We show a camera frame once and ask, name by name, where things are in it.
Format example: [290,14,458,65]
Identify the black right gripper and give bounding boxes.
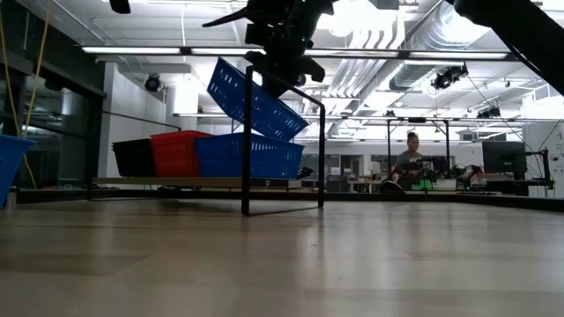
[202,0,336,99]

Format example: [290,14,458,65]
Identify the blue plastic basket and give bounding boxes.
[206,56,310,143]
[0,134,37,209]
[195,132,306,180]

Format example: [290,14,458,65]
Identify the red plastic basket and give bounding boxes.
[151,134,213,179]

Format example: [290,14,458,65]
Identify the black ceiling spotlight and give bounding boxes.
[143,72,163,93]
[474,105,502,120]
[430,63,470,92]

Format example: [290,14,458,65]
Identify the thin black bent rod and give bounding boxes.
[100,109,183,133]

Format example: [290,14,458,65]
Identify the person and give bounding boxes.
[380,130,425,194]

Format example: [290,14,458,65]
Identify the distant black robot arms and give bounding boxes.
[418,156,484,191]

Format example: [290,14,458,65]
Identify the black computer monitor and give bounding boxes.
[480,140,529,181]

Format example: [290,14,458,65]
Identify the distant dark table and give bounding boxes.
[347,177,556,197]

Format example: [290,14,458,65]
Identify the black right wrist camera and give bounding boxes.
[288,55,327,88]

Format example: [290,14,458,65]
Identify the wooden shelf with black frame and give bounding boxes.
[85,64,327,217]

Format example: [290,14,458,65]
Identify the black distant rig frame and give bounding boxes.
[385,116,452,177]

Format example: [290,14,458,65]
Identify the silver ceiling duct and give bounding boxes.
[387,0,493,92]

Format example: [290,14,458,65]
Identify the black aluminium table frame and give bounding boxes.
[15,187,564,213]

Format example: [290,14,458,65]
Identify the yellow cable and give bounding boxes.
[0,0,50,191]

